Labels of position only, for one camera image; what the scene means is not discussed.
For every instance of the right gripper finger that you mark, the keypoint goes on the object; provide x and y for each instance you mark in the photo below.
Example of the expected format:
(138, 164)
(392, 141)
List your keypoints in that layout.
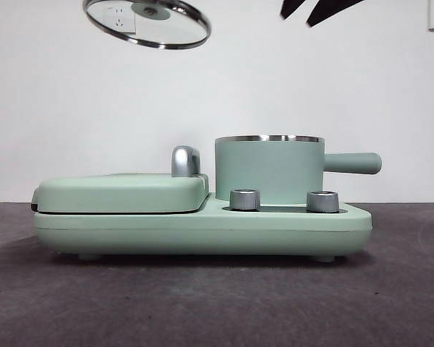
(291, 8)
(329, 11)

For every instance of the glass lid with green knob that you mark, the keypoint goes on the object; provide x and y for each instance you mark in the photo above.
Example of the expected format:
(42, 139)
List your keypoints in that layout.
(153, 9)

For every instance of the silver control knob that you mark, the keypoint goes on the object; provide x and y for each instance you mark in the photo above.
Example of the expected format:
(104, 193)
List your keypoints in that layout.
(245, 199)
(322, 201)

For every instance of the mint green breakfast machine base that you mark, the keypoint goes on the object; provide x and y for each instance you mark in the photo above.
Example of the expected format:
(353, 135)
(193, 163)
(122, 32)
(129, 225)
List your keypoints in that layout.
(202, 231)

